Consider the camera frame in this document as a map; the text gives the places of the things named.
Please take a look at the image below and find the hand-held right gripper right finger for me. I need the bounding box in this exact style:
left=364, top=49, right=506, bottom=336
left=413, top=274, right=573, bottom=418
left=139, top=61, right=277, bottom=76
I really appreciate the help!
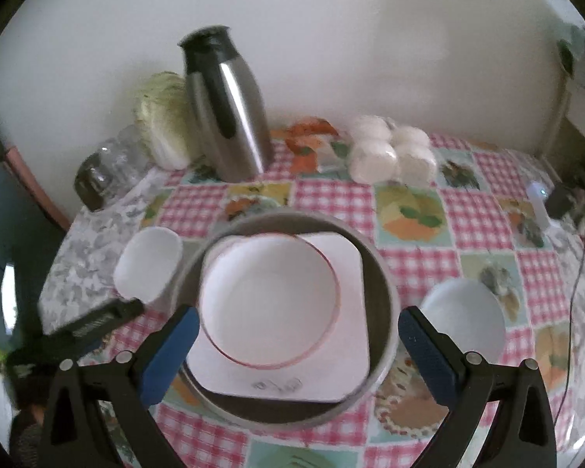
left=398, top=305, right=557, bottom=468

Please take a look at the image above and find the red-rimmed white bowl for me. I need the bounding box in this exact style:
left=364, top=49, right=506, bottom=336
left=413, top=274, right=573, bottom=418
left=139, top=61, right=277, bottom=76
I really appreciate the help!
left=198, top=234, right=342, bottom=369

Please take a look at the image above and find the napa cabbage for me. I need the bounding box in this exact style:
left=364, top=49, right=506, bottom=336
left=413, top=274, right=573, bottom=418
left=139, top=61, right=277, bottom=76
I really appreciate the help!
left=135, top=71, right=198, bottom=169

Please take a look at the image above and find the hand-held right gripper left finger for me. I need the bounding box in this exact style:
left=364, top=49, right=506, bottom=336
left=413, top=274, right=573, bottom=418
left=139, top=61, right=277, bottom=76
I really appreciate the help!
left=39, top=305, right=200, bottom=468

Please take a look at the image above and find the orange snack packet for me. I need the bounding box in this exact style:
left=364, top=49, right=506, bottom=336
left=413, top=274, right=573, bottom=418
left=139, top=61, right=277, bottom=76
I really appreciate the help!
left=285, top=117, right=352, bottom=172

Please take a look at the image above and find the white square plate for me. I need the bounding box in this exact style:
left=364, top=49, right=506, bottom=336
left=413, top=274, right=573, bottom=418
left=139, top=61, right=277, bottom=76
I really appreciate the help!
left=185, top=231, right=371, bottom=404

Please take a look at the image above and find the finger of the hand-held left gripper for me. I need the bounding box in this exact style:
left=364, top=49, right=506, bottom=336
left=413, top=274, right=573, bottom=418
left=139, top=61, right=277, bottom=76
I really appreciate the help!
left=44, top=297, right=146, bottom=352

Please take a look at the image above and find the black power adapter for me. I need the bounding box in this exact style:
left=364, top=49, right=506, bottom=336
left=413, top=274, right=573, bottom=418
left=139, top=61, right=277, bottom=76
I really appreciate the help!
left=548, top=185, right=585, bottom=220

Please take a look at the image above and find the grey floral cloth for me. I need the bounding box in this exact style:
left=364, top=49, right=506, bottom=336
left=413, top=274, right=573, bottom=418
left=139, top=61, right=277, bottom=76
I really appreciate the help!
left=38, top=166, right=176, bottom=332

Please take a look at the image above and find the large stainless steel plate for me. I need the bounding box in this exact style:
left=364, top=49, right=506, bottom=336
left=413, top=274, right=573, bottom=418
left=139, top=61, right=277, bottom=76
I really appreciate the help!
left=175, top=207, right=401, bottom=431

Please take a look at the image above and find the white square bowl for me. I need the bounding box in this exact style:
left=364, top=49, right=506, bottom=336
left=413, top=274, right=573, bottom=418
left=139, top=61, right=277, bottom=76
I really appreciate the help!
left=113, top=227, right=183, bottom=310

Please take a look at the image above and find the thin dark cable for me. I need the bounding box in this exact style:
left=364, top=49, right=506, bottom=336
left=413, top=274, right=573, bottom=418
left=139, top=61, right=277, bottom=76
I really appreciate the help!
left=555, top=214, right=585, bottom=420

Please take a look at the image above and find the pack of white paper rolls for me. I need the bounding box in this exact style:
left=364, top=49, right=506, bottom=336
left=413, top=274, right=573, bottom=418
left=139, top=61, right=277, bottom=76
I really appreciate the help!
left=347, top=114, right=440, bottom=186

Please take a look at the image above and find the clear drinking glass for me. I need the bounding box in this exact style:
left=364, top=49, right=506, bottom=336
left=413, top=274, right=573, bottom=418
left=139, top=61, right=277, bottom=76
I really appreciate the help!
left=95, top=144, right=136, bottom=196
left=118, top=124, right=152, bottom=176

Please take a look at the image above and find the stainless steel thermos jug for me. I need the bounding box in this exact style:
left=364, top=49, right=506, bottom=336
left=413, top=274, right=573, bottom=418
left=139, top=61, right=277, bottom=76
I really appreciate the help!
left=178, top=24, right=275, bottom=182

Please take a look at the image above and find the small white device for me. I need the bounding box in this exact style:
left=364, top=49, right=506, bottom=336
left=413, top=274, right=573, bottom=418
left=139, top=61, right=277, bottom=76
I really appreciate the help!
left=527, top=181, right=551, bottom=232

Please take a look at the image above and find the plain white round bowl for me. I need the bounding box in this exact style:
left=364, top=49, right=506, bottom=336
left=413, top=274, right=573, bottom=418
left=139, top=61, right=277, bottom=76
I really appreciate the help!
left=420, top=279, right=508, bottom=364

